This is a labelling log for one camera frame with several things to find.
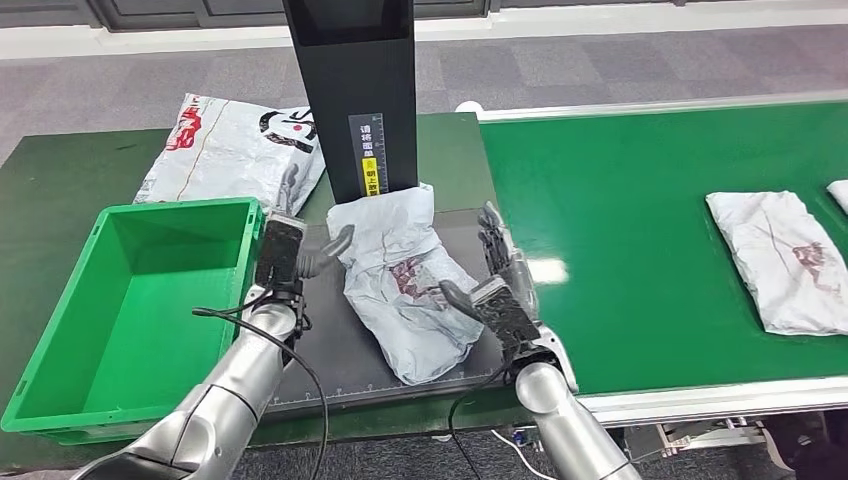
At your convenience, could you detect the black camera cable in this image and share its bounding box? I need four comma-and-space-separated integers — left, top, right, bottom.
447, 360, 515, 480
192, 305, 330, 480

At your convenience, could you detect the grey parcel bag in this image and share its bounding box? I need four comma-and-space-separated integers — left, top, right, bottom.
826, 178, 848, 217
326, 184, 486, 387
705, 190, 848, 338

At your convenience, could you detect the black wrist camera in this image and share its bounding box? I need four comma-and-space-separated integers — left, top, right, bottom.
470, 276, 541, 362
254, 213, 308, 299

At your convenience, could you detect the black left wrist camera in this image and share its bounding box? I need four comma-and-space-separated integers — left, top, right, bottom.
254, 213, 308, 299

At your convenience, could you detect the large white printed parcel bag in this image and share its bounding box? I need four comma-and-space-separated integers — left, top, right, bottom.
134, 92, 327, 217

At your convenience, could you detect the aluminium conveyor frame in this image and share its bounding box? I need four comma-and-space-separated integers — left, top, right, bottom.
457, 89, 848, 458

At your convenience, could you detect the white cable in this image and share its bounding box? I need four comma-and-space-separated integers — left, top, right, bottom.
490, 429, 558, 480

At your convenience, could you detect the green conveyor belt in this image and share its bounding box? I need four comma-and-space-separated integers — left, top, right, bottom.
478, 100, 848, 397

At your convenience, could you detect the black scanner base plate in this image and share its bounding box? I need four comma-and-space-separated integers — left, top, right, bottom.
263, 210, 525, 415

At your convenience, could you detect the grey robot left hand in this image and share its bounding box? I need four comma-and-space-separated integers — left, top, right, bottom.
274, 162, 356, 281

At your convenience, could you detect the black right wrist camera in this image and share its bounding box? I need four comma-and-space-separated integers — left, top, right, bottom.
470, 276, 541, 362

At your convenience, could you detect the green plastic crate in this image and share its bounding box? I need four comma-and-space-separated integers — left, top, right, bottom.
1, 197, 266, 446

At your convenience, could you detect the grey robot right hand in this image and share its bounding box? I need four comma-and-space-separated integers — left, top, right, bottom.
438, 201, 539, 326

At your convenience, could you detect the black scanner column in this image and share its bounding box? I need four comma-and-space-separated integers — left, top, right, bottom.
281, 0, 420, 205

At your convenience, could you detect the black right camera cable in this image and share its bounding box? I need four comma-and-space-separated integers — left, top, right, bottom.
447, 360, 515, 480

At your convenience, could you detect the black bulky object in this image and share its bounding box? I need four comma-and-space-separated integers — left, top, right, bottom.
768, 410, 848, 480

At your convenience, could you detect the black left camera cable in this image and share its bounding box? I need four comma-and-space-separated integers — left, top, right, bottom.
192, 305, 330, 480

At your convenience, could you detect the black yellow label sticker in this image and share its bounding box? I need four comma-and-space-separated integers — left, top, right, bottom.
347, 112, 390, 199

